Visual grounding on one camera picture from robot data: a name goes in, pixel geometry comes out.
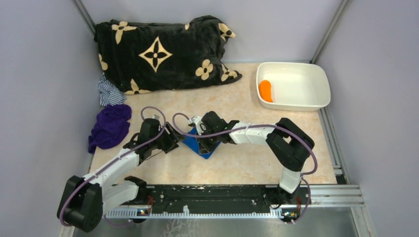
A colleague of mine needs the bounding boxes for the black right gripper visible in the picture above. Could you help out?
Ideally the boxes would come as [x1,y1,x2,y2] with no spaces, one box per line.
[194,126,220,154]

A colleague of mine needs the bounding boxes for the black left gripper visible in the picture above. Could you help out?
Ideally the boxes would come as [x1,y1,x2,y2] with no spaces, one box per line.
[150,121,187,154]

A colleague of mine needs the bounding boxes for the blue towel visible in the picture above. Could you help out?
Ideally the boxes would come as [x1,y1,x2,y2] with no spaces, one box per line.
[183,136,221,159]

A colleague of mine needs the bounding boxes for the orange towel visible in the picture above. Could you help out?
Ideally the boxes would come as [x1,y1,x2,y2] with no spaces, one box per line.
[258,80,273,103]

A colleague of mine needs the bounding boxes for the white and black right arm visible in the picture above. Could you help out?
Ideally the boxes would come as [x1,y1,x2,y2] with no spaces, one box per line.
[189,111,315,205]

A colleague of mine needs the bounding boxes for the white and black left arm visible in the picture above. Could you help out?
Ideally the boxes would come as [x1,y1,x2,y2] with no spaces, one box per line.
[57,118,186,233]

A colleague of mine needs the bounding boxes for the purple towel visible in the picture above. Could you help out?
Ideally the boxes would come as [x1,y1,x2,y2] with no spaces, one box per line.
[87,104,132,154]

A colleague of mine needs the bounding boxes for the blue white striped cloth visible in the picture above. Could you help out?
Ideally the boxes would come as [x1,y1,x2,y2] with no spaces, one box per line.
[97,73,126,107]

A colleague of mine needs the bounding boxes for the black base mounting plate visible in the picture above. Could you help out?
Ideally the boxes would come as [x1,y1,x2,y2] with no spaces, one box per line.
[124,185,311,214]

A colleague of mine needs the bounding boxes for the black floral blanket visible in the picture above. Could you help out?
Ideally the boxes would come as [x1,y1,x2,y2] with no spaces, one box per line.
[94,15,242,95]

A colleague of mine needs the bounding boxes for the white plastic basin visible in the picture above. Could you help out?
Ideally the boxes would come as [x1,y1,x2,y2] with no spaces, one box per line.
[255,62,331,112]

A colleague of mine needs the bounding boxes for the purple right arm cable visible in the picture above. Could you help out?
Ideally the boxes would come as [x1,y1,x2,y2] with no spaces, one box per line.
[171,113,319,225]

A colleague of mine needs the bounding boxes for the aluminium frame rail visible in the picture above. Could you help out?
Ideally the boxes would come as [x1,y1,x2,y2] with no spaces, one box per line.
[57,177,374,237]

